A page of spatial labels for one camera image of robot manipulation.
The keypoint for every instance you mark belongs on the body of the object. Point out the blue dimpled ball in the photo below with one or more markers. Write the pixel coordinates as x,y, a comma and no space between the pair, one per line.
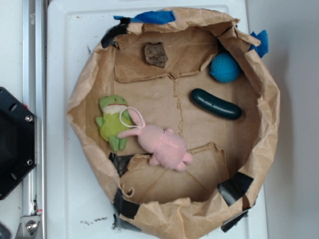
224,68

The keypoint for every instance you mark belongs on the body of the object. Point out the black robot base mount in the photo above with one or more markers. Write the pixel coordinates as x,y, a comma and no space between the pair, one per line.
17,142

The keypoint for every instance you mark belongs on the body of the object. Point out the green plush frog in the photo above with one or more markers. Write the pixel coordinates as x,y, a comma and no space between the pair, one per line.
110,124

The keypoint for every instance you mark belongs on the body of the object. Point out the dark green toy cucumber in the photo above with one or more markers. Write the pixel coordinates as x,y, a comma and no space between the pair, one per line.
215,105

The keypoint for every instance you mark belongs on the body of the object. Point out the aluminium frame rail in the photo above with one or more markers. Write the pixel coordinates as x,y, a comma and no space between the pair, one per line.
33,223

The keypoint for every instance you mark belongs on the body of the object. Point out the grey brown rock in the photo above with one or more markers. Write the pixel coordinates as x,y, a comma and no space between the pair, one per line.
155,54

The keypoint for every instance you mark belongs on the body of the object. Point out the brown paper bag bin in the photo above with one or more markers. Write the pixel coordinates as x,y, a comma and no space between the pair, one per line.
231,157

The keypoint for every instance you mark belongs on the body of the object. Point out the pink plush bunny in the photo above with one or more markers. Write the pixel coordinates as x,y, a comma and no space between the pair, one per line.
167,148

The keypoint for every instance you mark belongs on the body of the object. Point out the white plastic tray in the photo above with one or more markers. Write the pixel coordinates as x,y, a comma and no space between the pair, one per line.
76,206

